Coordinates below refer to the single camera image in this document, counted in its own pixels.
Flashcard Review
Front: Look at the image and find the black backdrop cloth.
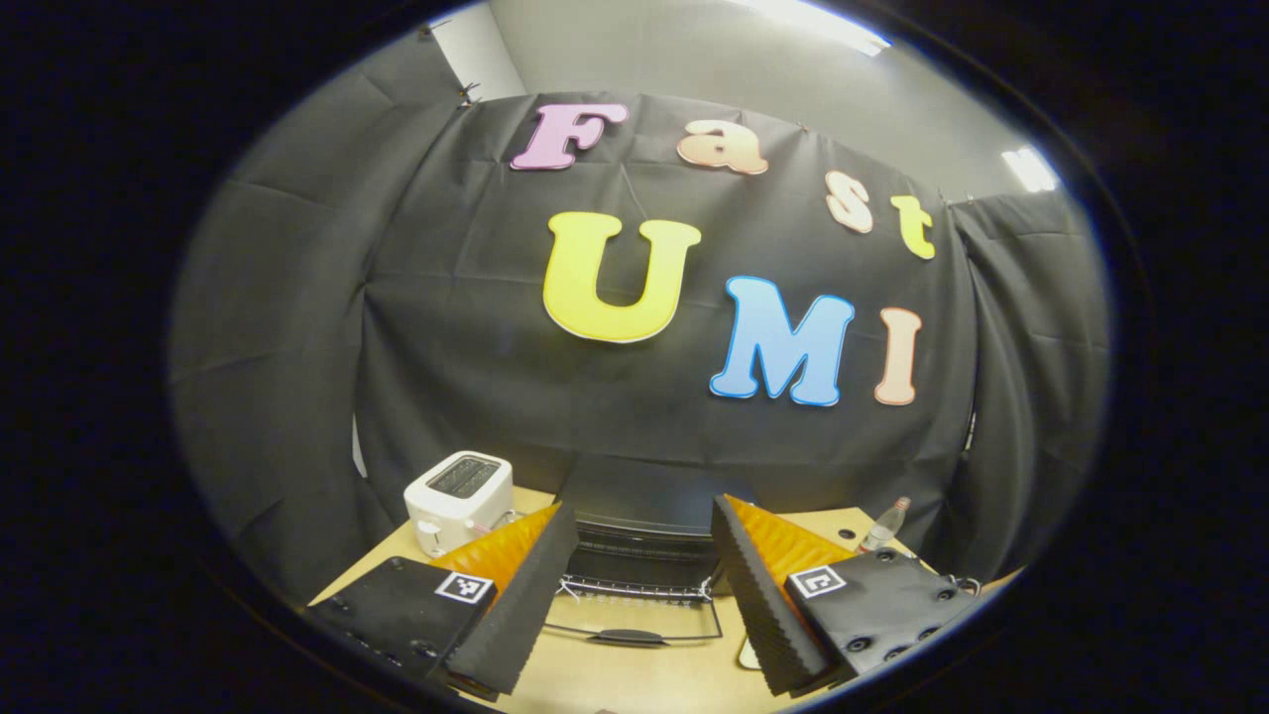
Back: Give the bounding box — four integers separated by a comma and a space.
169, 35, 1111, 606

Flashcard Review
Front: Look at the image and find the white toaster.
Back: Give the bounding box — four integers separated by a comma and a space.
404, 450, 516, 558

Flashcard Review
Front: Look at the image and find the black electric oven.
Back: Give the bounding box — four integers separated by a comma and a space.
542, 453, 759, 651

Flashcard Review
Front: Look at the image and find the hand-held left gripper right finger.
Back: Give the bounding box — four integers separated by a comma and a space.
710, 494, 982, 697

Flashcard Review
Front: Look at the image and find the large ceiling light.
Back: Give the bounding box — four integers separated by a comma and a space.
734, 0, 893, 58

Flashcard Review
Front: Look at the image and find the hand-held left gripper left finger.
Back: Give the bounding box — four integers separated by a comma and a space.
305, 501, 581, 700

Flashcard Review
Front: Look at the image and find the small ceiling light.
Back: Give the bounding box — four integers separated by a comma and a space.
1001, 146, 1060, 193

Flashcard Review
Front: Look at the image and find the clear water bottle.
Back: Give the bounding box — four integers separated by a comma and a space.
859, 496, 912, 554

